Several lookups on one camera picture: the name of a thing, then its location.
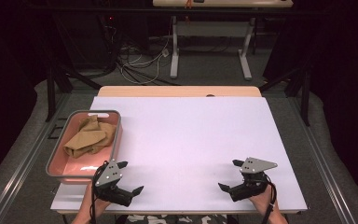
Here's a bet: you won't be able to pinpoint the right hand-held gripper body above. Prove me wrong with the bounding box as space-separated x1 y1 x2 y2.
228 157 279 203

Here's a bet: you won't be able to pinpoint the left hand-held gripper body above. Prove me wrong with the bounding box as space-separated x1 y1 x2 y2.
92 159 135 208

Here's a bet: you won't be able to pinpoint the pink basket with grey rim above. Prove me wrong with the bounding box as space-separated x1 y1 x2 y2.
45 109 124 186

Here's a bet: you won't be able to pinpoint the brown pants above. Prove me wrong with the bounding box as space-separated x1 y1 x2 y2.
62 115 117 159

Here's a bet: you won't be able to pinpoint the person's left hand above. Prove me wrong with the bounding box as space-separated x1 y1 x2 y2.
79 181 112 219

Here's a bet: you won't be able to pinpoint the person's right hand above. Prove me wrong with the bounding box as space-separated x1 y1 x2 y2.
248 183 282 217

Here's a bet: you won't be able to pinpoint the person's camouflage trousers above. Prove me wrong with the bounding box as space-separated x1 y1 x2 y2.
115 214 241 224

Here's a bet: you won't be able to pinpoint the white table board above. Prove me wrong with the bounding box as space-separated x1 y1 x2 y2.
49 96 309 215

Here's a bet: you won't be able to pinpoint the black metal stand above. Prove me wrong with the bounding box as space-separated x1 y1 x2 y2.
258 60 312 127
45 60 103 123

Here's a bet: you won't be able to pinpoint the light wooden table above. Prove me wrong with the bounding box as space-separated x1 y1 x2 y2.
55 86 302 217

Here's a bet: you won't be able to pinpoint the desk with white legs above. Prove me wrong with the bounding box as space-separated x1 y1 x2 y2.
152 0 294 81

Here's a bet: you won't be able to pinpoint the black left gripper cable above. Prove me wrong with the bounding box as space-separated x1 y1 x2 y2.
89 160 109 224

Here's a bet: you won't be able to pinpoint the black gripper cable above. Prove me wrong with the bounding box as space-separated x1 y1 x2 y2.
260 175 278 224
89 160 109 224

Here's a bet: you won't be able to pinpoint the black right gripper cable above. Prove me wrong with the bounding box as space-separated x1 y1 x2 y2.
260 175 278 224

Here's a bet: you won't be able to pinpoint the aluminium floor rail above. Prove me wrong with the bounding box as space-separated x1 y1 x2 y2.
287 96 358 224
0 92 73 224

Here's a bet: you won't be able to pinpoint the tangle of floor cables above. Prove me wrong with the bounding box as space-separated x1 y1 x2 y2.
103 15 181 87

